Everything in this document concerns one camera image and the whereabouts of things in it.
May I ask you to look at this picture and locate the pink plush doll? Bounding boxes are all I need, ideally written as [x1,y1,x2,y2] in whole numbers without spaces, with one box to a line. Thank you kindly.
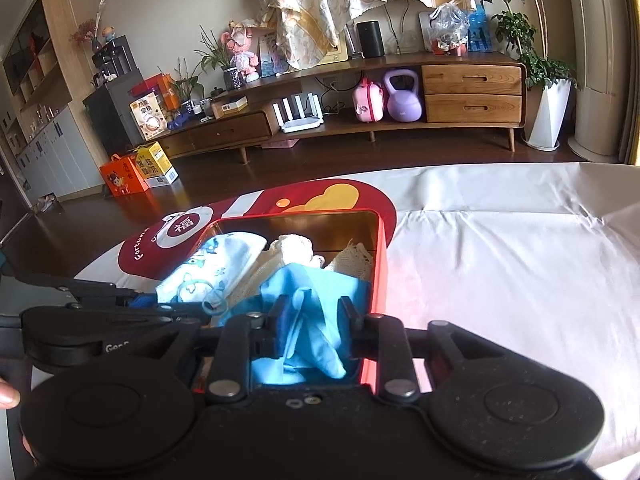
[220,22,259,82]

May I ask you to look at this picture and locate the yellow carton box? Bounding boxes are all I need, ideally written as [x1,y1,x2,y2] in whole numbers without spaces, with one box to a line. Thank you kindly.
[132,142,178,188]

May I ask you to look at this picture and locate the blue rubber glove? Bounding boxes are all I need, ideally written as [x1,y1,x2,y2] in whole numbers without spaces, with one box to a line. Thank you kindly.
[219,263,371,386]

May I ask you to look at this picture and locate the black mini fridge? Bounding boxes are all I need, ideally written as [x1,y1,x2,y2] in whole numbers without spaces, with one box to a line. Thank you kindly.
[84,36,143,157]

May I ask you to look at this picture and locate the white standing air conditioner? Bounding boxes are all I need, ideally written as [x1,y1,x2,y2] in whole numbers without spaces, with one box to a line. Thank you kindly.
[568,0,630,162]

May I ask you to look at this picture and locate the person's left hand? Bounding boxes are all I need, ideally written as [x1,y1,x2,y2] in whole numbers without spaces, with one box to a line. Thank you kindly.
[0,378,32,456]

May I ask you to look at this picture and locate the wooden TV cabinet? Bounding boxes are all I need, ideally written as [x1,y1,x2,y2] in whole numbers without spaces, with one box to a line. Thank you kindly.
[157,52,527,159]

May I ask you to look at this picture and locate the snack box with window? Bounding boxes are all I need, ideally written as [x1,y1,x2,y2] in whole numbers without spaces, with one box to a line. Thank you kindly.
[129,92,168,141]

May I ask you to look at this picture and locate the white wifi router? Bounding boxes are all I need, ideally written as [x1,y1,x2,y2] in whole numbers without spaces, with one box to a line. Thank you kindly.
[272,92,324,134]

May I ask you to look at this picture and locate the clear plastic bag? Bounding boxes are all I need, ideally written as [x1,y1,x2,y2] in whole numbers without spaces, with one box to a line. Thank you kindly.
[428,0,470,56]

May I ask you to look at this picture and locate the small potted orchid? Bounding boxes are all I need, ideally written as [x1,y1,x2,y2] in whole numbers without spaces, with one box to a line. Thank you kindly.
[194,26,242,91]

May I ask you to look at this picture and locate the purple kettlebell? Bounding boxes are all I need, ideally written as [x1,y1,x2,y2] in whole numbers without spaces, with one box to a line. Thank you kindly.
[383,68,422,122]

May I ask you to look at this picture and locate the blue water bottle pack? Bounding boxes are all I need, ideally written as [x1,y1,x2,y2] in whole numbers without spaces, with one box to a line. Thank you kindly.
[468,0,492,53]

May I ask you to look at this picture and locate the wooden shelf cabinet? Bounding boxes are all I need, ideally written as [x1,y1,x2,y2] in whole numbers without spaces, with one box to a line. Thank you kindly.
[1,0,107,202]

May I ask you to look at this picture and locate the cream knitted cloth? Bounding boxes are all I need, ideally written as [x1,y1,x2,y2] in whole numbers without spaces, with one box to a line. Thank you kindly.
[226,234,374,308]

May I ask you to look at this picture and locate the red storage box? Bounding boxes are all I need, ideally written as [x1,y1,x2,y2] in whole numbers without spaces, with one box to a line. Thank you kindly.
[198,209,387,385]

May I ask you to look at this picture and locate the orange gift bag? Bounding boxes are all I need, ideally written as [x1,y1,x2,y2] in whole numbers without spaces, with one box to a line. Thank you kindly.
[100,155,149,197]

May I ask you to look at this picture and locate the black cylindrical speaker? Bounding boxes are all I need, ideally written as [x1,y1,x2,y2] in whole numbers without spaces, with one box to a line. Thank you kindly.
[356,21,385,58]

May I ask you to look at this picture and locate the potted plant white pot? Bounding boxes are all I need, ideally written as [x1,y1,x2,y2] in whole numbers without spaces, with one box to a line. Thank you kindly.
[482,0,576,152]

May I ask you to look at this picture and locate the white blue face mask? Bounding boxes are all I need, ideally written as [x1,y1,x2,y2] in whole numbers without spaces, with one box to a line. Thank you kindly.
[155,232,267,318]

